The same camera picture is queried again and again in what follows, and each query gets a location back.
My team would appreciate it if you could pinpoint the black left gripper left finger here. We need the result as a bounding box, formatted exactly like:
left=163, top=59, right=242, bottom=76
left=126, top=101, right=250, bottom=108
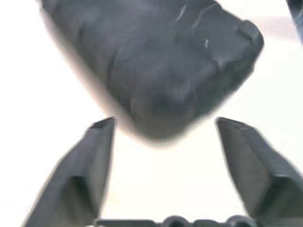
left=22, top=117, right=116, bottom=227

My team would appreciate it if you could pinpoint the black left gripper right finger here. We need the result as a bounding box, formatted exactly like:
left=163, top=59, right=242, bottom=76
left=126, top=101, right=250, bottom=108
left=215, top=116, right=303, bottom=227

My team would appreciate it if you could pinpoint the black plastic tool case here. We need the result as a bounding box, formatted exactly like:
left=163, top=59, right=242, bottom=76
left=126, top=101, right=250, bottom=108
left=39, top=0, right=265, bottom=145

